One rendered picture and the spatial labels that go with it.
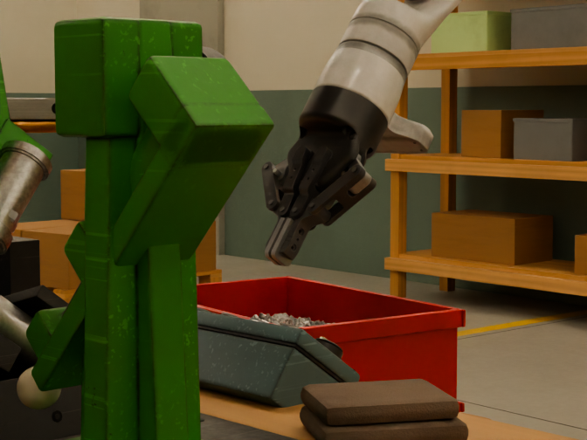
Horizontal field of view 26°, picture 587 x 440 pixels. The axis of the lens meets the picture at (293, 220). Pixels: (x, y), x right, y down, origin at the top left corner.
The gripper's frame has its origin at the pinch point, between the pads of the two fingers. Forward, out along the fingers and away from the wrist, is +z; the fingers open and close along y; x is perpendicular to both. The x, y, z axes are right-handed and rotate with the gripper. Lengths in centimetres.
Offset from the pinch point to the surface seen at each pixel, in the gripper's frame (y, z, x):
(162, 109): 28.0, 10.8, -35.1
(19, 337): 5.9, 20.5, -22.5
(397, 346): -1.4, -0.1, 19.9
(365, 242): -503, -255, 490
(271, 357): 10.6, 12.4, -5.3
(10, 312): 5.5, 19.3, -23.8
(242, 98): 29.4, 7.9, -31.9
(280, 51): -590, -365, 419
